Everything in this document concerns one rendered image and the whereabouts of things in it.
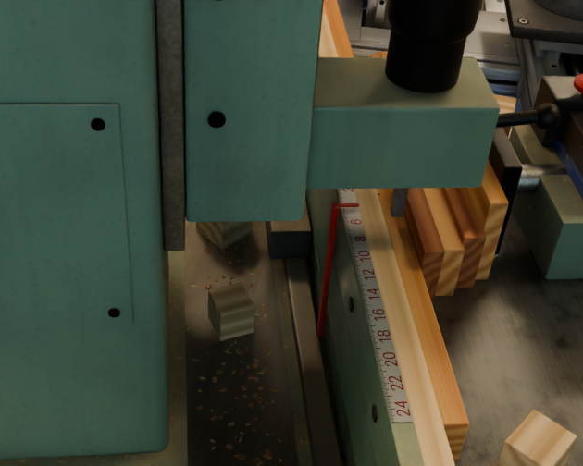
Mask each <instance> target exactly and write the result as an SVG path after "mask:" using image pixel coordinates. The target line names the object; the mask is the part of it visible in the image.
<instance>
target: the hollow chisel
mask: <svg viewBox="0 0 583 466"><path fill-rule="evenodd" d="M407 192H408V188H400V189H393V194H392V199H391V209H390V211H391V217H403V213H404V207H405V203H406V197H407Z"/></svg>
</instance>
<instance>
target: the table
mask: <svg viewBox="0 0 583 466"><path fill-rule="evenodd" d="M305 196H306V201H307V206H308V211H309V216H310V221H311V226H312V231H313V236H314V241H315V246H316V255H317V260H318V265H319V270H320V275H321V280H322V281H323V274H324V265H325V258H326V249H327V242H328V233H329V232H328V228H327V223H326V218H325V214H324V209H323V205H322V201H321V196H320V191H319V189H317V190H306V191H305ZM578 279H580V278H577V279H547V278H545V277H544V276H543V275H542V273H541V271H540V268H539V266H538V264H537V262H536V260H535V257H534V255H533V253H532V251H531V249H530V248H529V245H528V243H527V240H526V238H525V236H524V233H523V231H522V229H521V227H520V226H519V224H518V221H517V219H516V217H515V214H514V212H513V209H512V210H511V213H510V216H509V219H508V223H507V226H506V229H505V232H504V236H503V240H502V246H501V248H500V252H499V254H496V255H494V258H493V261H492V265H491V269H490V274H489V278H488V279H476V280H475V283H474V287H473V288H456V289H455V290H454V293H453V295H452V296H435V299H434V302H433V305H432V306H433V309H434V312H435V314H436V317H437V321H438V324H439V327H440V331H441V334H442V338H443V341H444V344H445V347H446V349H447V353H448V356H449V359H450V362H451V365H452V368H453V373H454V376H455V379H456V382H457V385H458V388H459V391H460V394H461V397H462V401H463V403H464V406H465V411H466V415H467V418H468V421H469V426H468V429H467V433H466V436H465V442H464V444H463V447H462V451H461V454H460V457H459V460H458V461H455V462H454V464H455V466H496V465H497V462H498V460H499V457H500V455H501V452H502V447H503V444H504V441H505V440H506V439H507V438H508V437H509V435H510V434H511V433H512V432H513V431H514V430H515V428H516V427H517V426H518V425H519V424H521V423H522V421H523V420H524V419H525V418H526V417H527V416H528V415H529V413H530V412H531V411H532V410H536V411H538V412H540V413H542V414H543V415H545V416H546V417H548V418H549V419H551V420H553V421H554V422H556V423H558V424H560V425H561V426H562V427H563V428H565V429H566V430H568V431H570V432H571V433H573V434H574V435H576V436H577V439H576V441H575V444H574V445H573V447H572V450H571V452H570V454H569V457H568V459H567V461H566V464H565V466H583V281H577V280H578ZM581 279H583V278H581ZM327 310H328V315H329V324H330V329H331V335H332V339H333V344H334V349H335V354H336V359H337V364H338V369H339V374H340V380H341V388H342V394H343V398H344V403H345V409H346V413H347V418H348V424H349V428H350V433H351V439H352V443H353V448H354V457H355V462H356V466H377V464H376V459H375V454H374V449H373V445H372V441H371V436H370V432H369V427H368V422H367V418H366V410H365V405H364V401H363V397H362V392H361V387H360V383H359V378H358V373H357V370H356V365H355V360H354V352H353V348H352V343H351V339H350V334H349V329H348V325H347V321H346V316H345V311H344V307H343V302H342V298H341V290H340V285H339V280H338V277H337V272H336V267H335V263H334V258H332V266H331V273H330V281H329V294H328V302H327Z"/></svg>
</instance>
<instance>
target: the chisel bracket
mask: <svg viewBox="0 0 583 466"><path fill-rule="evenodd" d="M386 60H387V57H319V58H318V62H317V73H316V91H315V101H314V111H313V121H312V131H311V141H310V151H309V161H308V170H307V181H306V189H307V190H317V189H400V188H477V187H480V186H481V184H482V180H483V177H484V173H485V169H486V165H487V162H488V158H489V154H490V147H491V144H492V140H493V136H494V132H495V129H496V125H497V121H498V117H499V114H500V110H501V108H500V106H499V104H498V102H497V100H496V98H495V96H494V94H493V92H492V90H491V88H490V85H489V84H488V82H487V80H486V79H485V77H484V75H483V73H482V71H481V69H480V67H479V65H478V62H477V60H475V59H473V58H463V59H462V64H461V68H460V72H459V77H458V81H457V83H456V85H455V86H454V87H452V88H451V89H450V90H448V91H445V92H436V93H422V92H412V91H408V90H406V89H404V88H401V87H399V86H397V85H396V84H394V83H392V82H391V81H390V80H389V79H388V78H387V76H386V74H385V67H386Z"/></svg>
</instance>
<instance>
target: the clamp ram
mask: <svg viewBox="0 0 583 466"><path fill-rule="evenodd" d="M489 161H490V164H491V166H492V168H493V170H494V173H495V175H496V177H497V179H498V180H499V182H500V185H501V187H502V190H503V192H504V194H505V197H506V199H507V201H508V202H509V204H508V208H507V211H506V215H505V218H504V221H503V225H502V231H501V235H500V237H499V241H498V244H497V248H496V252H495V254H494V255H496V254H499V252H500V248H501V246H502V240H503V236H504V232H505V229H506V226H507V223H508V219H509V216H510V213H511V210H512V206H513V202H514V199H515V195H516V194H534V193H535V192H536V190H537V188H538V185H539V179H540V177H541V176H542V175H568V174H567V171H566V168H565V166H564V165H563V164H533V165H521V163H520V161H519V159H518V157H517V155H516V153H515V150H514V148H513V146H512V144H511V142H510V141H509V139H508V137H507V135H506V133H505V131H504V129H503V127H501V128H496V129H495V132H494V136H493V140H492V144H491V147H490V154H489Z"/></svg>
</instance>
